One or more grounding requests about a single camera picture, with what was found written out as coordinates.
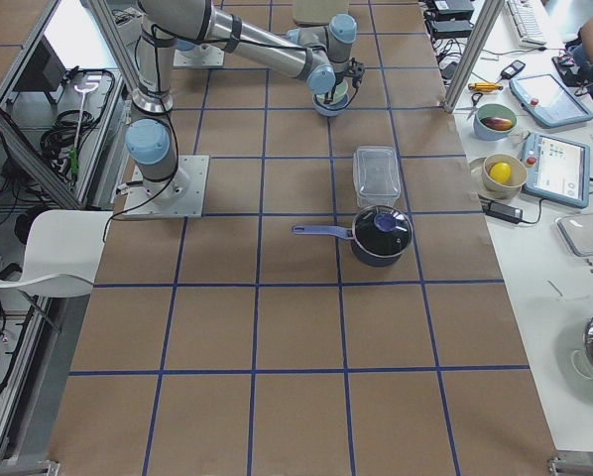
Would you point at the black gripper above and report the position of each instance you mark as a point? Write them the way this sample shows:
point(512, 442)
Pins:
point(332, 94)

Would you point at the green bowl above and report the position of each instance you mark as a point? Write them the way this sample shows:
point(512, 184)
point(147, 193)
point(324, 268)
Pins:
point(340, 92)

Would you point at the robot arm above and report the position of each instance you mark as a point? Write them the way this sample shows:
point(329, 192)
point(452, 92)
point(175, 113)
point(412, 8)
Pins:
point(320, 56)

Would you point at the blue bowl with fruit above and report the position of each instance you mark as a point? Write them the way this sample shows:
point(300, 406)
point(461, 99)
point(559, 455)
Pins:
point(493, 122)

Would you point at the beige bowl with lemon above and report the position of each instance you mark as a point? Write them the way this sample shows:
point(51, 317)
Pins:
point(503, 175)

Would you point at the clear plastic food container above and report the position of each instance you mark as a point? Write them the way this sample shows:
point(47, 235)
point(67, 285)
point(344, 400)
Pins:
point(376, 176)

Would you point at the black scissors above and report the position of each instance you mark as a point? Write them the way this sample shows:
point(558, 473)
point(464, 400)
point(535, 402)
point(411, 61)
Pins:
point(475, 100)

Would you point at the dark blue saucepan with lid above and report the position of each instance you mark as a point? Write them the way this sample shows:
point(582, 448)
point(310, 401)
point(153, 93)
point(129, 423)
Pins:
point(379, 234)

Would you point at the white keyboard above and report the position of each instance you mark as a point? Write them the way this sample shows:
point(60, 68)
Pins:
point(523, 21)

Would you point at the blue teach pendant far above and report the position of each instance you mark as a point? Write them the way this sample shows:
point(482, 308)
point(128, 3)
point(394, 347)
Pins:
point(549, 102)

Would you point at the blue teach pendant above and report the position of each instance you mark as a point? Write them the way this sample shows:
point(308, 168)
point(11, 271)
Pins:
point(549, 102)
point(557, 169)

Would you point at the black power adapter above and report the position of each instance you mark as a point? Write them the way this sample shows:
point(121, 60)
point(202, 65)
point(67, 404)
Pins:
point(502, 211)

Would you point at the blue teach pendant near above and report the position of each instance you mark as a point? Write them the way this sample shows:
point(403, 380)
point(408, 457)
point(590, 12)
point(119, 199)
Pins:
point(557, 169)

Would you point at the grey kitchen scale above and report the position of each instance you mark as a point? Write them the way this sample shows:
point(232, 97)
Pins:
point(577, 233)

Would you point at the white chair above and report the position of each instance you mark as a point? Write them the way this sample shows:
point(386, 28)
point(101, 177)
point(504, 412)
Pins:
point(62, 254)

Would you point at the aluminium frame post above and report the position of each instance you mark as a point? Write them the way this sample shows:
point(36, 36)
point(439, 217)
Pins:
point(481, 31)

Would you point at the orange handled tool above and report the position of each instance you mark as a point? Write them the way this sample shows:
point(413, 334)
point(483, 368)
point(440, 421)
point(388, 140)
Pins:
point(485, 87)

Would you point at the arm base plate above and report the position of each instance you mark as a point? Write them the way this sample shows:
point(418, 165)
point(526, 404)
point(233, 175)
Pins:
point(198, 56)
point(182, 197)

